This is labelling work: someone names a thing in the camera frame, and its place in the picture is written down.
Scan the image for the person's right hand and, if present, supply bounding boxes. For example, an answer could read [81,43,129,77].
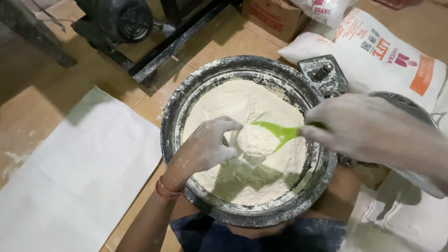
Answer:
[297,93,442,173]

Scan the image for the brown cardboard box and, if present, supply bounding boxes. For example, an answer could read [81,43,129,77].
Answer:
[241,0,311,44]

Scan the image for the large flour-dusted metal basin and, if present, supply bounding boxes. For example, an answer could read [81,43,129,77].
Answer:
[160,55,338,228]

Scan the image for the person's leg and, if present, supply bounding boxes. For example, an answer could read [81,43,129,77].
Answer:
[308,164,362,224]

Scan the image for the green plastic scoop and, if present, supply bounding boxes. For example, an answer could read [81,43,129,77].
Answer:
[251,121,328,152]

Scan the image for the person's dark blue shorts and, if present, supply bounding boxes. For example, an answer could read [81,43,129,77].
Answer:
[169,212,348,252]

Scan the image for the flour-dusted metal pan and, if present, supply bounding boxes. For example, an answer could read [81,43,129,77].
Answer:
[367,91,447,200]

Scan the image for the black electric motor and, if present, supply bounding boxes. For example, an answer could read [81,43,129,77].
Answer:
[74,0,154,45]

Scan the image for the red thread bracelet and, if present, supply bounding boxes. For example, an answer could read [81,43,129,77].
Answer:
[155,176,184,201]

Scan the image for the white cloth sheet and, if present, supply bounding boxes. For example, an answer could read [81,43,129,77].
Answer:
[0,86,163,252]

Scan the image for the person's left hand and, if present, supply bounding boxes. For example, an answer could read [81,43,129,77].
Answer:
[171,116,244,183]

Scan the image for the clear plastic flour bag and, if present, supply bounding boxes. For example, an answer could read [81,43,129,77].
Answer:
[290,0,358,28]

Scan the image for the white flour sack orange print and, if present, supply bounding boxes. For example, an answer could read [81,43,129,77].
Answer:
[279,7,448,113]

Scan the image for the plain white woven sack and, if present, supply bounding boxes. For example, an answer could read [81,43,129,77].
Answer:
[339,170,448,252]

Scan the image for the black metal machine frame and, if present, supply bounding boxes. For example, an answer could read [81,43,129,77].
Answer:
[0,0,242,84]

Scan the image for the heap of white flour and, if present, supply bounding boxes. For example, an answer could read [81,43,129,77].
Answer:
[181,78,309,206]

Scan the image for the red object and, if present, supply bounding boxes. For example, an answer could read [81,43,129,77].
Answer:
[372,0,414,10]

